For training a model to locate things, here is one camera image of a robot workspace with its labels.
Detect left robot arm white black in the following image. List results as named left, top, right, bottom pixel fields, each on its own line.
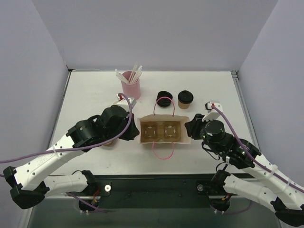
left=3, top=105, right=139, bottom=209

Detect single brown paper cup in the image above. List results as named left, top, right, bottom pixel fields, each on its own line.
left=178, top=100, right=191, bottom=110

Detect brown pulp cup carriers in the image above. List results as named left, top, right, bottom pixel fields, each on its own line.
left=102, top=140, right=116, bottom=147

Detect stack of black lids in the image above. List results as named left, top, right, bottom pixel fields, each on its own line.
left=156, top=91, right=173, bottom=108

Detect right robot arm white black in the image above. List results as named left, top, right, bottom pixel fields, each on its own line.
left=185, top=119, right=304, bottom=227

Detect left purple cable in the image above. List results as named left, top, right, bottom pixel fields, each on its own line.
left=0, top=93, right=133, bottom=212

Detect single brown pulp cup carrier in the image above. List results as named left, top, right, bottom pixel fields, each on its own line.
left=140, top=121, right=181, bottom=143

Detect pink cream paper gift bag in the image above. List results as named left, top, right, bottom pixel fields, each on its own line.
left=136, top=103, right=191, bottom=160

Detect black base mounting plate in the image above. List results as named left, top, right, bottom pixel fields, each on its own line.
left=68, top=174, right=238, bottom=209

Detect pink straw holder cup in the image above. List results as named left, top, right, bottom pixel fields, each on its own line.
left=121, top=79, right=141, bottom=100

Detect white wrapped straws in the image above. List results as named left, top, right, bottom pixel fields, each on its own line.
left=115, top=63, right=143, bottom=85

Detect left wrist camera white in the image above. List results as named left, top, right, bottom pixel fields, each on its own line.
left=113, top=94, right=136, bottom=111

